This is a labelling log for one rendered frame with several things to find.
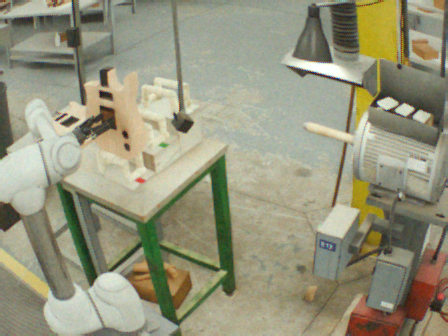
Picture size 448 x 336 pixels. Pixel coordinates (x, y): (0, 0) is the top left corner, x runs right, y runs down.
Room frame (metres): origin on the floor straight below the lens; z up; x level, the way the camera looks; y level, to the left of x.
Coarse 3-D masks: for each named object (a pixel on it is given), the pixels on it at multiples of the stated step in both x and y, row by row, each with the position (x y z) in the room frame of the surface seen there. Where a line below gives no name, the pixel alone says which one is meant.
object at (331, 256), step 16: (336, 208) 1.39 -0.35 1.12; (352, 208) 1.38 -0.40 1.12; (336, 224) 1.31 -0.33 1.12; (352, 224) 1.31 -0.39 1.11; (320, 240) 1.28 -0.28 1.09; (336, 240) 1.25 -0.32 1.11; (320, 256) 1.28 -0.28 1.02; (336, 256) 1.25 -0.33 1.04; (320, 272) 1.28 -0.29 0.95; (336, 272) 1.24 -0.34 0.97
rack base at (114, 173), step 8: (96, 168) 2.04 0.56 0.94; (112, 168) 2.02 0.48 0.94; (120, 168) 2.02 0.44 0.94; (136, 168) 2.01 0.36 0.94; (104, 176) 1.97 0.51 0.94; (112, 176) 1.96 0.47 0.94; (120, 176) 1.96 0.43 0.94; (144, 176) 1.94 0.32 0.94; (152, 176) 1.95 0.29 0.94; (120, 184) 1.90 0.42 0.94; (136, 184) 1.89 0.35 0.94
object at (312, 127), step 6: (312, 126) 1.68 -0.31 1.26; (318, 126) 1.67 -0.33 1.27; (324, 126) 1.67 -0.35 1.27; (318, 132) 1.66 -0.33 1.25; (324, 132) 1.64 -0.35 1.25; (330, 132) 1.63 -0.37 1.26; (336, 132) 1.62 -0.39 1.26; (342, 132) 1.62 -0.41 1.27; (336, 138) 1.62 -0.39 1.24; (342, 138) 1.60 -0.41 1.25; (348, 138) 1.59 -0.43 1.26
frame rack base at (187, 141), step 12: (144, 108) 2.24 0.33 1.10; (156, 108) 2.22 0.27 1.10; (168, 108) 2.21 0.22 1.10; (192, 108) 2.19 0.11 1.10; (144, 120) 2.22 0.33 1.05; (168, 120) 2.12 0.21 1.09; (168, 132) 2.13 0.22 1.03; (180, 132) 2.10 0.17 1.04; (192, 132) 2.15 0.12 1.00; (180, 144) 2.09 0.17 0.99; (192, 144) 2.15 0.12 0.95
